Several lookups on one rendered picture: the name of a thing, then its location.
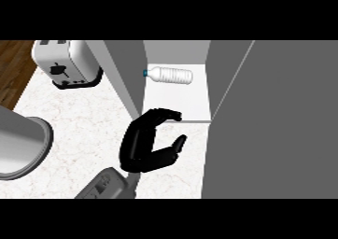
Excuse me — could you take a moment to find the clear plastic water bottle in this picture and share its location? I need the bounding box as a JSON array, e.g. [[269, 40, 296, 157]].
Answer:
[[141, 65, 194, 86]]

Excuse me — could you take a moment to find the grey round pot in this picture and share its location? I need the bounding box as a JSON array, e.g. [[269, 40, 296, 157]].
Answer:
[[0, 100, 54, 182]]

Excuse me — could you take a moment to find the grey cabinet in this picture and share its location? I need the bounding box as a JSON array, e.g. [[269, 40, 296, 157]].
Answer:
[[84, 39, 256, 125]]

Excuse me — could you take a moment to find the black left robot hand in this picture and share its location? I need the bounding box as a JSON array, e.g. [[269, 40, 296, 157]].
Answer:
[[117, 107, 188, 174]]

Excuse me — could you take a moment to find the white toaster with black base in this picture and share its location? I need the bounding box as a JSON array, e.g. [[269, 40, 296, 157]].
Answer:
[[30, 39, 104, 91]]

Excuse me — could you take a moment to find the dark grey cabinet door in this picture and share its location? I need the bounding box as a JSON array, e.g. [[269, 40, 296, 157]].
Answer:
[[200, 39, 338, 200]]

